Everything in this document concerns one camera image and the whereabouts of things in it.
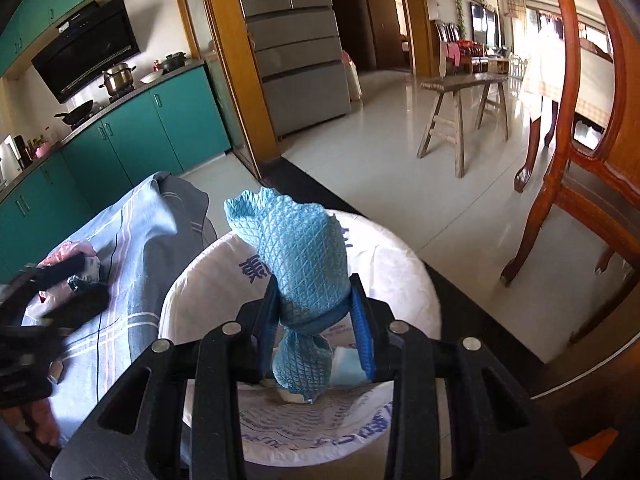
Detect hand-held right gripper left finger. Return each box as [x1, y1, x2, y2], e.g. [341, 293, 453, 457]
[51, 274, 281, 480]

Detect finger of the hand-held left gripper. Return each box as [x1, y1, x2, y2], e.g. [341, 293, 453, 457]
[42, 282, 112, 322]
[20, 253, 87, 291]

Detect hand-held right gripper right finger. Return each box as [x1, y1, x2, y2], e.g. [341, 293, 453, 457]
[347, 272, 581, 480]

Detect pink plastic bag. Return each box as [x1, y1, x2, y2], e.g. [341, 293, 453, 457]
[36, 241, 101, 306]

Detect white-lined trash bin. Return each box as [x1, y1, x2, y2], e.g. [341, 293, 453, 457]
[159, 209, 442, 467]

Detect blue waffle cloth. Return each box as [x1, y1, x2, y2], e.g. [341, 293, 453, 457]
[223, 187, 351, 405]

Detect blue striped tablecloth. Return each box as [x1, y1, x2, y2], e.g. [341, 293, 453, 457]
[20, 171, 218, 448]

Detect black wok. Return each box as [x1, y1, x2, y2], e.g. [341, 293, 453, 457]
[54, 99, 96, 128]

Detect steel stock pot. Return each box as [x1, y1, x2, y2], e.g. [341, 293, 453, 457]
[98, 62, 137, 96]

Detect black range hood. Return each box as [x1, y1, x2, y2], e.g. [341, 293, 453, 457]
[31, 0, 141, 104]

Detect wood-framed glass sliding door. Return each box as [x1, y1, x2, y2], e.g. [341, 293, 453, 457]
[172, 0, 281, 181]

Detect wooden bench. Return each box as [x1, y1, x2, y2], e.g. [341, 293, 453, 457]
[416, 72, 511, 178]

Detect grey multi-door fridge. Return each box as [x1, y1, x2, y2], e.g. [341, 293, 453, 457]
[231, 0, 352, 138]

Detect red-brown wooden chair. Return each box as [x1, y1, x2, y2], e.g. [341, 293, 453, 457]
[500, 0, 640, 346]

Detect living room wooden chairs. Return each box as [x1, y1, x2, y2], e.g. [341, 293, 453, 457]
[435, 20, 488, 78]

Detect brown wooden door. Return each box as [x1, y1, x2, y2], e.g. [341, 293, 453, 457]
[361, 0, 413, 73]

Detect dining table with yellow cloth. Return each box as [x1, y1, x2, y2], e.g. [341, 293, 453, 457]
[515, 25, 616, 193]

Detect wall television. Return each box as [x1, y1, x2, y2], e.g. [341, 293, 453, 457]
[470, 2, 501, 48]

